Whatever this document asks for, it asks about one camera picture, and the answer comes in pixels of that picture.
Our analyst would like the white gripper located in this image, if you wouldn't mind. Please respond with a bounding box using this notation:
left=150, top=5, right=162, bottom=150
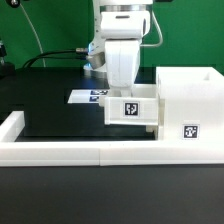
left=105, top=40, right=140, bottom=97

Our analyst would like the white drawer cabinet frame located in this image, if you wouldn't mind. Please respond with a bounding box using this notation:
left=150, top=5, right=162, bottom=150
left=156, top=67, right=224, bottom=141

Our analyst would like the white drawer box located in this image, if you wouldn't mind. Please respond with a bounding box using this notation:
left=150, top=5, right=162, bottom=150
left=146, top=125, right=159, bottom=132
left=99, top=84, right=159, bottom=126

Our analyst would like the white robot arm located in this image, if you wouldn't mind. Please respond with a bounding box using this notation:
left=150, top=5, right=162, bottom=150
left=87, top=0, right=163, bottom=97

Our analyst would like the black cable bundle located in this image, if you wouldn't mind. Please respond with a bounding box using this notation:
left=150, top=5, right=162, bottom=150
left=22, top=47, right=90, bottom=69

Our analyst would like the black raised platform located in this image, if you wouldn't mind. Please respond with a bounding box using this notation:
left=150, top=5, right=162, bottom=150
left=18, top=79, right=155, bottom=142

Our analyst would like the white thin cable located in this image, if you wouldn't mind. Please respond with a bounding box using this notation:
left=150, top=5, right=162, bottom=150
left=19, top=2, right=47, bottom=68

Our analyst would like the white U-shaped fence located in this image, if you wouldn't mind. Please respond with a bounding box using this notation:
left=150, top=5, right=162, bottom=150
left=0, top=111, right=224, bottom=167

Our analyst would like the black stand at left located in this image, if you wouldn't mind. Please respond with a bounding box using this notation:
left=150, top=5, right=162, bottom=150
left=0, top=39, right=15, bottom=78

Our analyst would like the white marker plate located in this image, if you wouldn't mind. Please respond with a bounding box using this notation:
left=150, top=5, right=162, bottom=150
left=68, top=89, right=108, bottom=104

